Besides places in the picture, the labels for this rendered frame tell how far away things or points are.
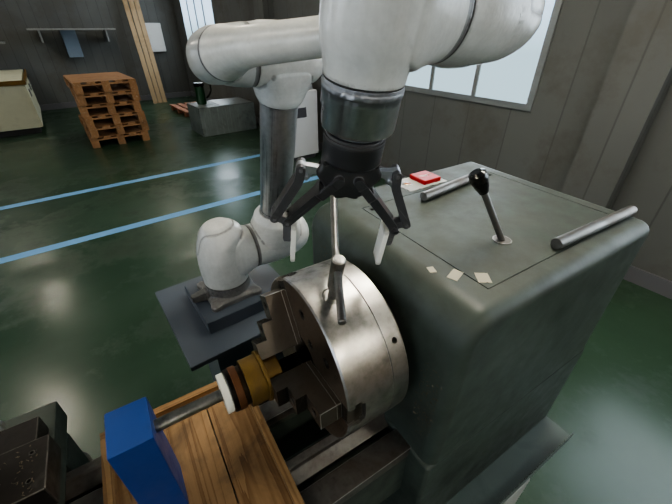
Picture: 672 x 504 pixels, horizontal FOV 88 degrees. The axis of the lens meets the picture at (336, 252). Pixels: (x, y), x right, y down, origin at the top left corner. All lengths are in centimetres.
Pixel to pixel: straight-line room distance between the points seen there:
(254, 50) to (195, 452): 76
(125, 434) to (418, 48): 62
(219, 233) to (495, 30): 92
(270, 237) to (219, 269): 19
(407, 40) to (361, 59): 4
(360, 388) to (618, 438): 179
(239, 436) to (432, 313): 49
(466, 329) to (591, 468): 158
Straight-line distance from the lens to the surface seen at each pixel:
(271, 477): 80
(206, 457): 84
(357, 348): 56
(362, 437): 86
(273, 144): 100
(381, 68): 36
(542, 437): 137
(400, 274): 62
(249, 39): 66
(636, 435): 231
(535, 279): 66
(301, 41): 62
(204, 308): 128
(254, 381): 63
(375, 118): 39
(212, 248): 115
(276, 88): 91
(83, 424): 222
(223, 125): 676
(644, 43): 295
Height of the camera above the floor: 161
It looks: 33 degrees down
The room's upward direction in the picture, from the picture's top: straight up
